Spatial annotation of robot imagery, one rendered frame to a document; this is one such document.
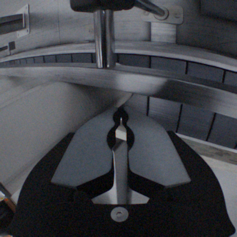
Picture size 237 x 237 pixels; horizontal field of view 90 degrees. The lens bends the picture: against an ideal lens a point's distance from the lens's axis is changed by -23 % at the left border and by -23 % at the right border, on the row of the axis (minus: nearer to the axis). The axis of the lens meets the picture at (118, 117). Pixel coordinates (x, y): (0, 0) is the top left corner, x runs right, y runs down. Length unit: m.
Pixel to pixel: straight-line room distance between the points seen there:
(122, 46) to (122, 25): 0.06
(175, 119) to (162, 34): 0.11
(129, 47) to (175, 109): 0.08
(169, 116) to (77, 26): 0.21
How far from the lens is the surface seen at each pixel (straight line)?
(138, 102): 0.18
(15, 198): 0.42
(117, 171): 0.30
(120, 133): 0.17
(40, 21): 0.38
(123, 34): 0.23
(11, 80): 0.25
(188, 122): 0.17
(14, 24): 0.44
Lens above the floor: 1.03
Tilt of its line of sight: 47 degrees down
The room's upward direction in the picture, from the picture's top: 132 degrees counter-clockwise
